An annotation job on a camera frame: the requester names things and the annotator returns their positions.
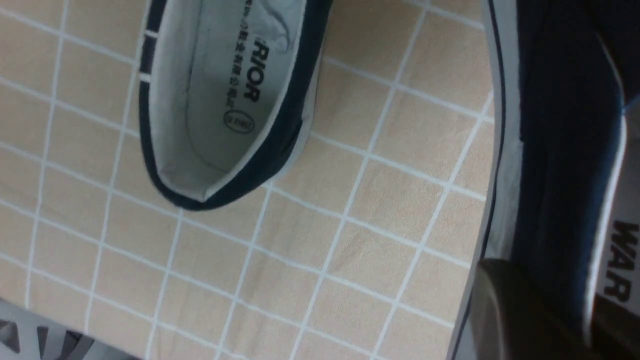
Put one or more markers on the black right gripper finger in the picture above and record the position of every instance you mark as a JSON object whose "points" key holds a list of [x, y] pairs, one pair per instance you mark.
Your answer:
{"points": [[509, 321]]}

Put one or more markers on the checkered beige tablecloth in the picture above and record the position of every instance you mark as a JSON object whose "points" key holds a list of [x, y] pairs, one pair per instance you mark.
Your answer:
{"points": [[359, 252]]}

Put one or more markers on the navy slip-on shoe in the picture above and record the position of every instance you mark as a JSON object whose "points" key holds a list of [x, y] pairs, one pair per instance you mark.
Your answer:
{"points": [[227, 94], [563, 198]]}

